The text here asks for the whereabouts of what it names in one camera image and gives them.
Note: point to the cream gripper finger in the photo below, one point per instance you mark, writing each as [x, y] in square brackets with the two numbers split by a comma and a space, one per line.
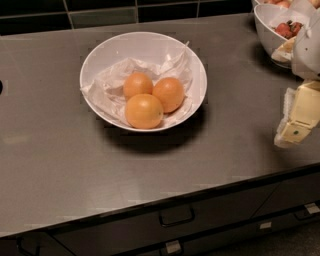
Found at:
[301, 113]
[284, 52]

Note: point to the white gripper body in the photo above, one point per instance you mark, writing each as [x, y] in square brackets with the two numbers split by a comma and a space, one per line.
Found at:
[309, 55]

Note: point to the orange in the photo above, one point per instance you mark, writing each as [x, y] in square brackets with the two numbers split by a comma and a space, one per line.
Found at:
[170, 92]
[137, 83]
[144, 111]

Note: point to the red fruit in bowl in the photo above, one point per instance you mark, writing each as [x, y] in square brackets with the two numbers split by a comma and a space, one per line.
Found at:
[289, 29]

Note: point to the white bowl with red fruit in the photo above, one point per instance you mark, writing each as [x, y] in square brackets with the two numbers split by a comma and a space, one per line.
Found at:
[268, 17]

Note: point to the far white bowl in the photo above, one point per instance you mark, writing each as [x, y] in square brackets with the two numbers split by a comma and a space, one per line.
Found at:
[284, 3]

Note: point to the dark right drawer front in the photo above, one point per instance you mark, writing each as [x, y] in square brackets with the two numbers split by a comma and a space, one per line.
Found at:
[292, 193]

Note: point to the dark drawer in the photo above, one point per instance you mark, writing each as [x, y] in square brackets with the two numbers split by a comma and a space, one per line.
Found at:
[292, 193]
[143, 230]
[202, 242]

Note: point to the dark lower drawer front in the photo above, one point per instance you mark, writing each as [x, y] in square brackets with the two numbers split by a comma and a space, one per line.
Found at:
[202, 242]

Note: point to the crumpled white paper liner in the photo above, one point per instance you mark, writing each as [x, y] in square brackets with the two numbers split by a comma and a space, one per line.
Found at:
[105, 95]

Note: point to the dark upper drawer front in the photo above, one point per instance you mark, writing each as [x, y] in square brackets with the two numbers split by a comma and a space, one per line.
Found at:
[143, 230]

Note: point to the black drawer handle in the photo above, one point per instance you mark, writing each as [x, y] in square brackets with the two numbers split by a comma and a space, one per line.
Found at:
[176, 216]

